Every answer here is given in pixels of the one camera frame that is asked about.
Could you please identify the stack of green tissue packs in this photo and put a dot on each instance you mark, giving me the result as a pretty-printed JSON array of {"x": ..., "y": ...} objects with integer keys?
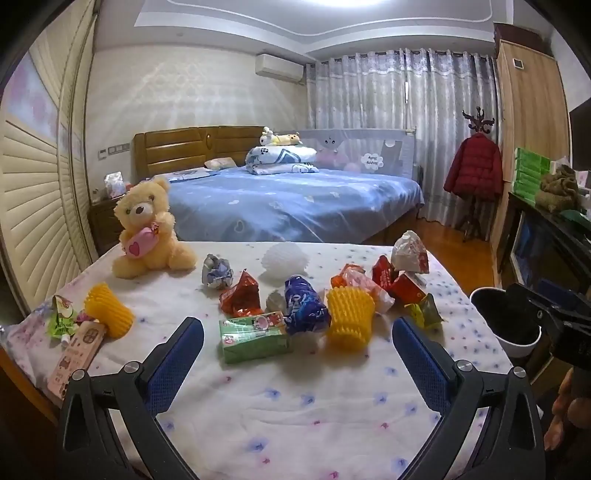
[{"x": 526, "y": 175}]

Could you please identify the grey patterned curtain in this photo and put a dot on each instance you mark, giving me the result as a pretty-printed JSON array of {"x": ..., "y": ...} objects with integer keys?
[{"x": 369, "y": 92}]

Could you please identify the wooden wardrobe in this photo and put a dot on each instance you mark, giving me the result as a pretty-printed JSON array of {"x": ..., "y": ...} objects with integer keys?
[{"x": 531, "y": 120}]

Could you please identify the yellow-green wrapper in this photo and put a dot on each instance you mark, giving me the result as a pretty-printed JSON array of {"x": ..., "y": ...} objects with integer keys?
[{"x": 424, "y": 311}]

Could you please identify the folded printed quilt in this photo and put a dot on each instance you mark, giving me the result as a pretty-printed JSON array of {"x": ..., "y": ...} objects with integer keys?
[{"x": 277, "y": 159}]

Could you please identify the cream louvred closet doors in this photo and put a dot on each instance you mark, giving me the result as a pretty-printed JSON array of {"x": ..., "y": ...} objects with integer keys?
[{"x": 37, "y": 184}]

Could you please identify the orange-red snack wrapper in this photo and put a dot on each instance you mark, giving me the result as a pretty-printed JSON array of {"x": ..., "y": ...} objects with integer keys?
[{"x": 240, "y": 295}]

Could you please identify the black television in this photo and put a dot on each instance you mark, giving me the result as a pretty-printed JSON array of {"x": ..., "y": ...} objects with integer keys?
[{"x": 581, "y": 134}]

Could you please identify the pink flat box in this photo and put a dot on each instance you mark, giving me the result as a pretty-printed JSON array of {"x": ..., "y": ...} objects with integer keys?
[{"x": 76, "y": 357}]

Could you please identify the dark green cap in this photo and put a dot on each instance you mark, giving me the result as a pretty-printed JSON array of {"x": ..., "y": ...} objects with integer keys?
[{"x": 577, "y": 216}]

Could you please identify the bed with blue sheet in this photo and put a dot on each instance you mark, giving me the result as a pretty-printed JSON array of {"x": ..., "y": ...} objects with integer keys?
[{"x": 277, "y": 203}]

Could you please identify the red padded jacket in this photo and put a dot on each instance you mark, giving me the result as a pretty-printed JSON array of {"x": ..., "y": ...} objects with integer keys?
[{"x": 473, "y": 168}]

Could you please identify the floral tablecloth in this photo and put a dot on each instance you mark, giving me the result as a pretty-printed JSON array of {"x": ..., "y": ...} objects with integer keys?
[{"x": 286, "y": 406}]

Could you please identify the dark wooden coat rack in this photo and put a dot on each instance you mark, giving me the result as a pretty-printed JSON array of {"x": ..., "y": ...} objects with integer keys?
[{"x": 478, "y": 120}]

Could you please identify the blue printed pillow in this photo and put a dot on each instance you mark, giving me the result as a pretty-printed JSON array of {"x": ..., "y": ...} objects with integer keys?
[{"x": 180, "y": 174}]

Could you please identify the small pink pillow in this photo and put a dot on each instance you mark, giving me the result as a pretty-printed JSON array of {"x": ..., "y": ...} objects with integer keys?
[{"x": 219, "y": 163}]

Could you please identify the brown knitted cloth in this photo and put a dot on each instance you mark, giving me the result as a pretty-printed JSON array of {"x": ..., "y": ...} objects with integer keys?
[{"x": 558, "y": 189}]

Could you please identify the white air conditioner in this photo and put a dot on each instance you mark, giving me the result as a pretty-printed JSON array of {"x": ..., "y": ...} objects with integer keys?
[{"x": 279, "y": 68}]

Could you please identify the white plastic bag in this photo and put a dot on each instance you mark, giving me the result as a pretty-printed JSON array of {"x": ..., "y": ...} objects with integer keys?
[{"x": 408, "y": 251}]

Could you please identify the dark box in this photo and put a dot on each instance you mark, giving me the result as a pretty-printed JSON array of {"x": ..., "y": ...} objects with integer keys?
[{"x": 519, "y": 37}]

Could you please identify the yellow foam fruit net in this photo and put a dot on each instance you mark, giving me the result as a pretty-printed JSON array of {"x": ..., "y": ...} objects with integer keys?
[
  {"x": 351, "y": 318},
  {"x": 108, "y": 309}
]

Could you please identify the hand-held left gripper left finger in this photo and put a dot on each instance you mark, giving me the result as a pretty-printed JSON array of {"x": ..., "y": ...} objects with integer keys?
[{"x": 173, "y": 369}]

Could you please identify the yellow plush toy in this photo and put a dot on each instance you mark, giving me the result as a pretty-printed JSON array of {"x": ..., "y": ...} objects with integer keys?
[{"x": 288, "y": 138}]

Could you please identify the wall switch panel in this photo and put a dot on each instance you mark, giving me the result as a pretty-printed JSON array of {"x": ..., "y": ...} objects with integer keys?
[{"x": 113, "y": 151}]

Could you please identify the pink plush toy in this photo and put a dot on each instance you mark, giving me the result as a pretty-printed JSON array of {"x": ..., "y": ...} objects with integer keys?
[{"x": 328, "y": 154}]

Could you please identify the green drink carton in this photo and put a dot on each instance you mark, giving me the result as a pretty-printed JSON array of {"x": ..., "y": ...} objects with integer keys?
[{"x": 254, "y": 339}]

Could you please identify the green printed wrapper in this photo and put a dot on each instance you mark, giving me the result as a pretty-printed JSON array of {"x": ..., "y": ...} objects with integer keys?
[{"x": 62, "y": 318}]

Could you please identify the ceiling light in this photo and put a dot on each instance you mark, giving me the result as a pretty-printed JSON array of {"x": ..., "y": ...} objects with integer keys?
[{"x": 351, "y": 2}]

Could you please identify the silver foil ball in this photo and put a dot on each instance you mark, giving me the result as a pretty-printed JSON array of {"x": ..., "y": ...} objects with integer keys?
[{"x": 217, "y": 272}]

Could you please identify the person's right hand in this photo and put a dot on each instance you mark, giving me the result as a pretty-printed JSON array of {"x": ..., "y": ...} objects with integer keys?
[{"x": 558, "y": 415}]

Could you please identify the blue snack wrapper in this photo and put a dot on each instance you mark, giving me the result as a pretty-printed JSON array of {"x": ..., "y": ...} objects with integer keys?
[{"x": 304, "y": 304}]

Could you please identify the white bin with black liner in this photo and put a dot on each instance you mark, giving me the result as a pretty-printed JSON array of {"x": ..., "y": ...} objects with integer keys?
[{"x": 508, "y": 318}]

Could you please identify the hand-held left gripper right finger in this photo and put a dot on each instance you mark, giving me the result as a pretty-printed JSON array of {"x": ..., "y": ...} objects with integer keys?
[{"x": 422, "y": 369}]

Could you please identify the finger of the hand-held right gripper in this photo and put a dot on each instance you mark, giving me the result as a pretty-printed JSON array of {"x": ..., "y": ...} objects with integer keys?
[{"x": 526, "y": 302}]

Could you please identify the white plush toy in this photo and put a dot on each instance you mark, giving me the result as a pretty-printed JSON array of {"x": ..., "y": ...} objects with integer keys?
[{"x": 267, "y": 136}]

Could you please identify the grey bed guard rail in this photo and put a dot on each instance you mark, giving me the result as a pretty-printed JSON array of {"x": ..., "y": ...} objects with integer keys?
[{"x": 369, "y": 147}]

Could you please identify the white foam fruit net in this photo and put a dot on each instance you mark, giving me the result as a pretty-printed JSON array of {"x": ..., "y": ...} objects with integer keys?
[{"x": 280, "y": 261}]

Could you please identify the brown wooden headboard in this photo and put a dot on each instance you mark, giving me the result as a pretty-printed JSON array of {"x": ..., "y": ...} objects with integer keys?
[{"x": 180, "y": 147}]

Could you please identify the pink tissue pack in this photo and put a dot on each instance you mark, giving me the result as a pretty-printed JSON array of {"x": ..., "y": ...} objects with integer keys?
[{"x": 114, "y": 185}]

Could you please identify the yellow teddy bear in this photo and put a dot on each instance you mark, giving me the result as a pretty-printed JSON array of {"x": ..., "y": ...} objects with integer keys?
[{"x": 143, "y": 217}]

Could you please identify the black tv cabinet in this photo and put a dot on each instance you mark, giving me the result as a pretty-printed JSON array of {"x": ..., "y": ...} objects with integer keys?
[{"x": 545, "y": 249}]

